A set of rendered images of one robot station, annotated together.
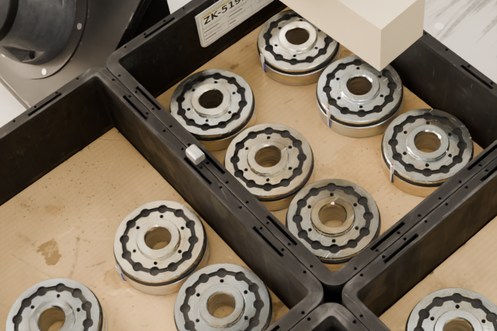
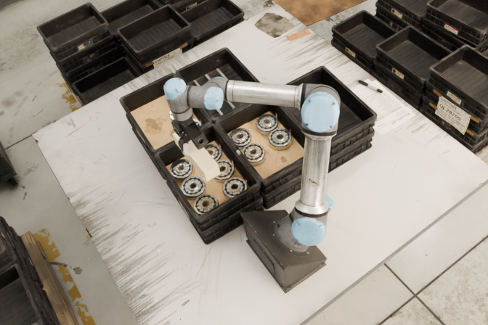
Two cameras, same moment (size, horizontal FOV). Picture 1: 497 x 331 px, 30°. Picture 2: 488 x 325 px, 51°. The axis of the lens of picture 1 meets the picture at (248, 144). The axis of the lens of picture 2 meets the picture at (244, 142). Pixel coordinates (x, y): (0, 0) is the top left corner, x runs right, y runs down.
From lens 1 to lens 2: 2.06 m
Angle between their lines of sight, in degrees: 73
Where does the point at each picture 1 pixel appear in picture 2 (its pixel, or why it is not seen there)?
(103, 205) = (269, 170)
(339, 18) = not seen: hidden behind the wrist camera
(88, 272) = (273, 154)
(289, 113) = (214, 189)
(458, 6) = (149, 257)
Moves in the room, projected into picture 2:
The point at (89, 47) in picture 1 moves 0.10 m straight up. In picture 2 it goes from (271, 217) to (270, 204)
